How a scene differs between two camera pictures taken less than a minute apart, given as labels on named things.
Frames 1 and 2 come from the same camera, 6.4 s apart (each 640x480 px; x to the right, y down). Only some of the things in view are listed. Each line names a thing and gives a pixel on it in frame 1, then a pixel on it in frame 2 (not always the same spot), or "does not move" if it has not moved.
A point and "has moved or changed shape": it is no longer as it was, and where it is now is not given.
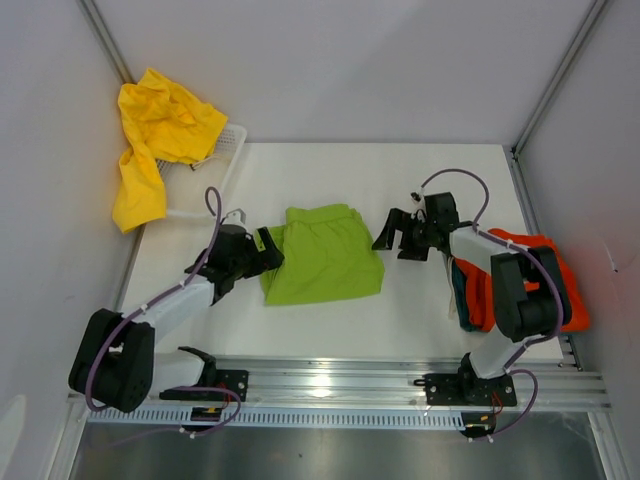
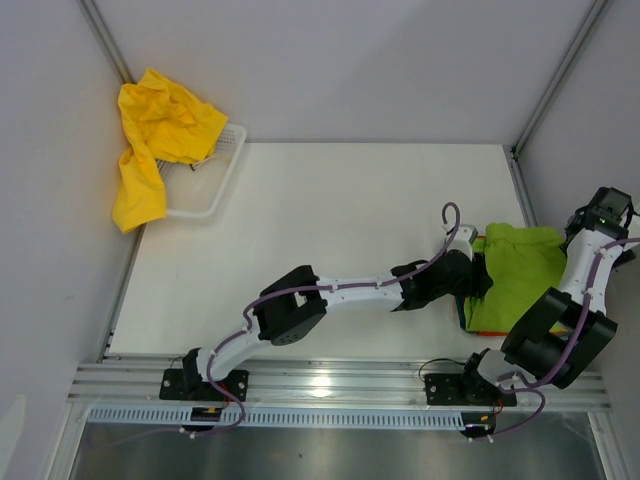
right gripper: x=397 y=220 -> x=562 y=247
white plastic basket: x=186 y=184 does not move
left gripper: x=272 y=258 -> x=478 y=282
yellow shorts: x=165 y=122 does not move
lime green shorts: x=328 y=253 has moved or changed shape
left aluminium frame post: x=108 y=41 does not move
